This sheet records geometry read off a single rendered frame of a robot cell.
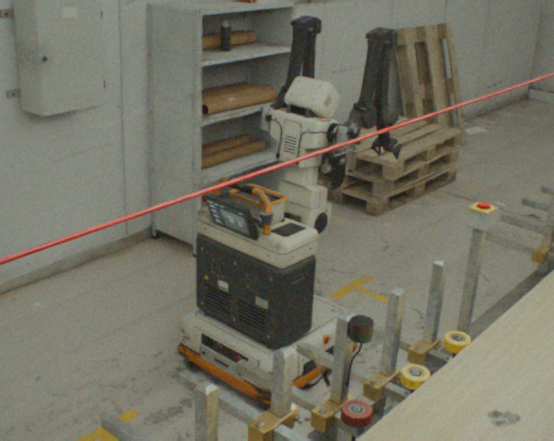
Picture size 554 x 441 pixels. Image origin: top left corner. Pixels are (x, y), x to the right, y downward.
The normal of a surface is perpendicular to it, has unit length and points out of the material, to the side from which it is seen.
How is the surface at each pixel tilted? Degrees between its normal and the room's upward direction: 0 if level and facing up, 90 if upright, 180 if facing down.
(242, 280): 90
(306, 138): 82
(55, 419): 0
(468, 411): 0
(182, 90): 90
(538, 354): 0
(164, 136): 90
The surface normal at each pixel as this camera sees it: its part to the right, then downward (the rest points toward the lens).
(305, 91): -0.45, -0.43
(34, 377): 0.04, -0.92
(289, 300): 0.75, 0.29
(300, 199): -0.64, 0.14
